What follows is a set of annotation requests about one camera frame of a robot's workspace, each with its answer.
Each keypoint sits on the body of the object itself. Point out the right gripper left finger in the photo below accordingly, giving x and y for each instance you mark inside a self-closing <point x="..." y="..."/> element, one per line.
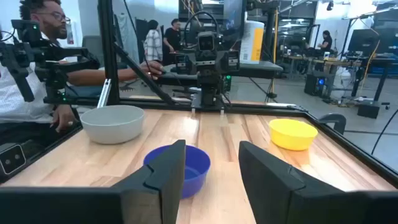
<point x="161" y="177"/>

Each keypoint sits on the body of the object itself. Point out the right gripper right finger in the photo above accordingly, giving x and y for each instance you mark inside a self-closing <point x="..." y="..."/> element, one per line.
<point x="267" y="183"/>

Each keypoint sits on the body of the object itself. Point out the blue plastic bowl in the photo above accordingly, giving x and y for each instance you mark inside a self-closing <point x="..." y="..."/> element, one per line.
<point x="196" y="168"/>

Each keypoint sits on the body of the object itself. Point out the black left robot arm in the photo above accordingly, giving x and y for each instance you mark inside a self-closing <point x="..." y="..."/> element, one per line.
<point x="210" y="85"/>

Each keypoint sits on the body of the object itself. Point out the black side table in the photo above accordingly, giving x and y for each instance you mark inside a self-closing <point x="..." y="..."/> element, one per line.
<point x="255" y="70"/>

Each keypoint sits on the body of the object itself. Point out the yellow plastic bowl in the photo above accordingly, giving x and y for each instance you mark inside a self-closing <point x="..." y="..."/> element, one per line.
<point x="292" y="137"/>

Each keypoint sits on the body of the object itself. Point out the white-grey bowl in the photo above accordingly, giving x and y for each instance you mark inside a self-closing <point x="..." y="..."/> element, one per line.
<point x="112" y="124"/>

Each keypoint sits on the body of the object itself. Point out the black chair back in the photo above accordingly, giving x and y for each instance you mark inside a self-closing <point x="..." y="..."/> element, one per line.
<point x="337" y="119"/>

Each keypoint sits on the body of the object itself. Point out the silver aluminium bar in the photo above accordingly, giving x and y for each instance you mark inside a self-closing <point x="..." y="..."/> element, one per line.
<point x="104" y="93"/>

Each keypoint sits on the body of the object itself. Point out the black computer tower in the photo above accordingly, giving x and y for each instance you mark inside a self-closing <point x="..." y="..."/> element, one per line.
<point x="314" y="84"/>

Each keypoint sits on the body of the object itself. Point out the wooden background desk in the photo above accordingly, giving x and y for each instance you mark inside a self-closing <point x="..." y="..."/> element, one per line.
<point x="329" y="61"/>

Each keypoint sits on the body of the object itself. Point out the black floor box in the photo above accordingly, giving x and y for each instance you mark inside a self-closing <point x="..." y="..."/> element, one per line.
<point x="368" y="110"/>

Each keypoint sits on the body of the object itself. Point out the black computer monitor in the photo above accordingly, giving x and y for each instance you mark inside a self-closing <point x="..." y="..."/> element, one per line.
<point x="362" y="42"/>

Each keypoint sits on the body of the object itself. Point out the seated person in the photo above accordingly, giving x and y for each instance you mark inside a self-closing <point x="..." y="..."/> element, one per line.
<point x="21" y="93"/>

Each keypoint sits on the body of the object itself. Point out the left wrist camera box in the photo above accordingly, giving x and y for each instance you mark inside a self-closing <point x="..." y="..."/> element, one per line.
<point x="206" y="42"/>

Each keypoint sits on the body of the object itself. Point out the black diagonal frame brace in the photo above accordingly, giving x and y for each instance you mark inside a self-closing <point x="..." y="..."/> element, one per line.
<point x="143" y="74"/>

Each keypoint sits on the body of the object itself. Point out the black frame upright post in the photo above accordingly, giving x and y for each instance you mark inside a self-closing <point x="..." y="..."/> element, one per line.
<point x="107" y="46"/>

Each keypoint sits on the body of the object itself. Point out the small black depth camera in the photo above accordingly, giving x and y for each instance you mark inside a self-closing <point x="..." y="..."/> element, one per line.
<point x="12" y="158"/>

